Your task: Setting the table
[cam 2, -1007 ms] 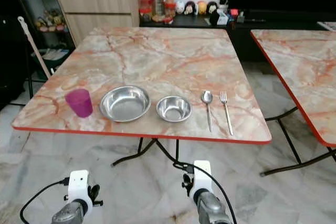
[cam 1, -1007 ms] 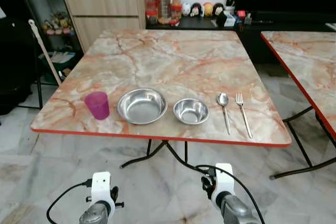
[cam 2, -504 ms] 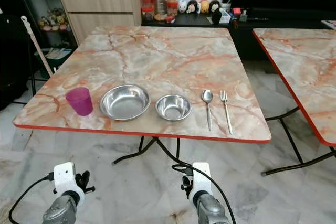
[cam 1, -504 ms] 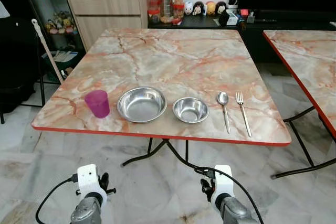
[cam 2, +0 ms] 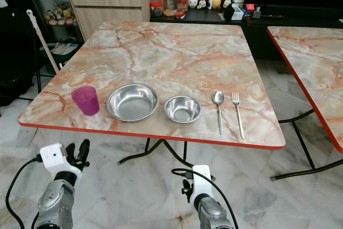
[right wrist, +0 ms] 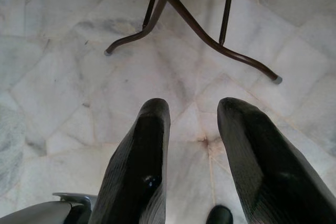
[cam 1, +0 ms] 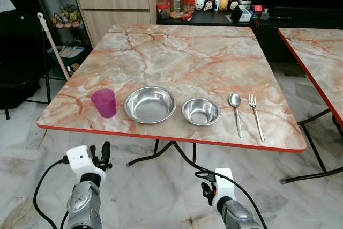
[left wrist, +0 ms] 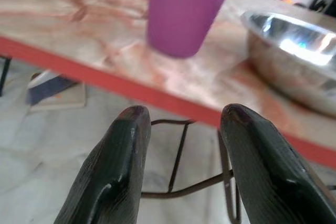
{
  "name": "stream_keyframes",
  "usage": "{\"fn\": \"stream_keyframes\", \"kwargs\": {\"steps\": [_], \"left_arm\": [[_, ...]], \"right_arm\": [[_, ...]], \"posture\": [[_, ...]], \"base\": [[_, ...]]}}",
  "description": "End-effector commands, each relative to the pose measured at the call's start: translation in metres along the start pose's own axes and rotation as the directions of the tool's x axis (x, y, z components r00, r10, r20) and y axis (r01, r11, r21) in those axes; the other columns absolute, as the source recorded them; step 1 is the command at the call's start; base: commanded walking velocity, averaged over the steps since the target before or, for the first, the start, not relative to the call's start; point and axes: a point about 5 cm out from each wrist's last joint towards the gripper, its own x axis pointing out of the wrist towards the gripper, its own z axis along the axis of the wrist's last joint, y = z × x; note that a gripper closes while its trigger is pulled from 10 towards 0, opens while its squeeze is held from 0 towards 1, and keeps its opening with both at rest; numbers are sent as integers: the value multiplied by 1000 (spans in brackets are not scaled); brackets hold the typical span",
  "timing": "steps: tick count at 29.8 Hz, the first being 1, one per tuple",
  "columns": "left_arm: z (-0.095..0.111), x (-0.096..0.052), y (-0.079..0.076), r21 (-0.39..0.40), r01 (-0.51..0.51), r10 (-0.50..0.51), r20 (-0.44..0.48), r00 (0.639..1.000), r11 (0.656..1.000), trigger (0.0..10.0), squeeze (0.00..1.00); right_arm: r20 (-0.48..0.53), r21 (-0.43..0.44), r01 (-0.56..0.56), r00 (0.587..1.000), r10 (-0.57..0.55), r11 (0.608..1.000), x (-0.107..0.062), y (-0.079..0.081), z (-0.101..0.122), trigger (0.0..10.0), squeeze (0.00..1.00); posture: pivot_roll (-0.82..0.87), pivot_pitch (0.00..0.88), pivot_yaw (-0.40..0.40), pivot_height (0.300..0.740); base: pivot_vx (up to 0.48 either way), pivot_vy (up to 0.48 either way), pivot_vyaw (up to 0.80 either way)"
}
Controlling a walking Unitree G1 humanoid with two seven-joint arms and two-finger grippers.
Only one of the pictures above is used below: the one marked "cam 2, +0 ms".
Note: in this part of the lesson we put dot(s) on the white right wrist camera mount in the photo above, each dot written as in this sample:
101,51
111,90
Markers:
201,185

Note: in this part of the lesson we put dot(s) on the white round figurine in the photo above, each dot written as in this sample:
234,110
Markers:
192,1

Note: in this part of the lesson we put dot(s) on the yellow round figurine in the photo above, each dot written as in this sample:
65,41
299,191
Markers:
215,2

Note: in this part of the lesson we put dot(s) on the large steel bowl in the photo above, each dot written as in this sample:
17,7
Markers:
132,103

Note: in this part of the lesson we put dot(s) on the steel spoon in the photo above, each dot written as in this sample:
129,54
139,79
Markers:
217,97

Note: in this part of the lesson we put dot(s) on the basket with magazines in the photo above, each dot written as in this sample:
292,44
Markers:
61,49

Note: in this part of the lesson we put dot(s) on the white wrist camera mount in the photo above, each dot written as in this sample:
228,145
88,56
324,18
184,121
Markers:
54,159
201,185

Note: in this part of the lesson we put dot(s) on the steel fork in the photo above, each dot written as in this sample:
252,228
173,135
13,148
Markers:
238,115

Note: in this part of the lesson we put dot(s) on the black chair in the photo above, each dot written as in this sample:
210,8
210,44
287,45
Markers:
16,68

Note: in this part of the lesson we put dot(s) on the black round figurine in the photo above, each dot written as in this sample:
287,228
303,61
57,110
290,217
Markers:
226,1

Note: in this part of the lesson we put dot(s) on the small steel bowl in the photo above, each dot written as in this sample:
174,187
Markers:
183,110

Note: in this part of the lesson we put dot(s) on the small red item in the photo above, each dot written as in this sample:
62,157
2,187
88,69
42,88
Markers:
250,8

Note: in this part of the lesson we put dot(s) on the plush toys group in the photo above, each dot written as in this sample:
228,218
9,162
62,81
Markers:
61,14

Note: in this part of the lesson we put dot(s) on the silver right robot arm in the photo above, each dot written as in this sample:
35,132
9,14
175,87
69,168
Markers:
214,215

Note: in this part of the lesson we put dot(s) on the marble pattern folding table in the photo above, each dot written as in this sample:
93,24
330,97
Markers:
316,63
171,60

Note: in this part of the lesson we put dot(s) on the purple plastic cup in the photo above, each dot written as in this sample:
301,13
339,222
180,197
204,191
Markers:
87,103

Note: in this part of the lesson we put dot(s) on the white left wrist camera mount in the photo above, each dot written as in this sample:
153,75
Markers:
54,159

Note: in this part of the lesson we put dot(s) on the white and blue box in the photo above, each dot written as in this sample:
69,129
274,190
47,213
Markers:
239,12

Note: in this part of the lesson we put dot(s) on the small black box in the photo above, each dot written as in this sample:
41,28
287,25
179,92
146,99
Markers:
229,13

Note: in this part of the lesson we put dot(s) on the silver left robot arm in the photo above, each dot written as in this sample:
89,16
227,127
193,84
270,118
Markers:
54,205

